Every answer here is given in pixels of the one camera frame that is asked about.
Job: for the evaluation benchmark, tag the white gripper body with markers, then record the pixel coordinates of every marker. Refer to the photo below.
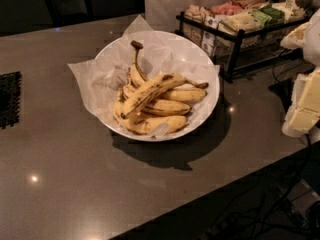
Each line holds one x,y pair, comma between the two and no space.
313,40

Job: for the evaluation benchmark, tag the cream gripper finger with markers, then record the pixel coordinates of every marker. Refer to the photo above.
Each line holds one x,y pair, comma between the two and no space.
309,92
297,122

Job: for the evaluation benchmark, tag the spotted yellow banana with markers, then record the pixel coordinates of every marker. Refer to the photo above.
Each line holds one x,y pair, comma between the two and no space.
151,89

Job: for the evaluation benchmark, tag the right yellow banana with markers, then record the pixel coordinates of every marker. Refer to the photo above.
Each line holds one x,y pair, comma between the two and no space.
187,95

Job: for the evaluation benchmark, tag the middle yellow banana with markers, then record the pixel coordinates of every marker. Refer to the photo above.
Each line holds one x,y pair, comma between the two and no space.
162,107

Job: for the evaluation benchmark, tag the upright stem yellow banana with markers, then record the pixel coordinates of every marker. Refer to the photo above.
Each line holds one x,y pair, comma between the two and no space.
135,71

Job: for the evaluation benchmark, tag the black power adapter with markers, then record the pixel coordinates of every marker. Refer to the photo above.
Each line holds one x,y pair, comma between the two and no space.
283,90

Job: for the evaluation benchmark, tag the green snack packet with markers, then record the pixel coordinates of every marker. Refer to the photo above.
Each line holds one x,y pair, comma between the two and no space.
268,16

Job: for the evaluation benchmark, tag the cream snack packets stack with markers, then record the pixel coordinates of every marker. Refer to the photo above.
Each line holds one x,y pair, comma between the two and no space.
242,21

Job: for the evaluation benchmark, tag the pink snack packet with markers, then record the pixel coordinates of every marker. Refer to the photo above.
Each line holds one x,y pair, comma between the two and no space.
226,9

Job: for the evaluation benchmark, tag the white paper liner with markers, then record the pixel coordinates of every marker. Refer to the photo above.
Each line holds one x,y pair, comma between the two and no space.
163,52

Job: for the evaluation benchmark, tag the dark appliance in background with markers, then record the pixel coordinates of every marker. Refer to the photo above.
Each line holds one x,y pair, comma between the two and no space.
69,12

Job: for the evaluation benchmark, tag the black mesh mat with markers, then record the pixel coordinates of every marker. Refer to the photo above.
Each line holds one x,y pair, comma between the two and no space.
10,91

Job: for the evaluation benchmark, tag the black wire snack rack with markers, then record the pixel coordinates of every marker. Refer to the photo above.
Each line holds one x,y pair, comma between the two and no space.
238,64

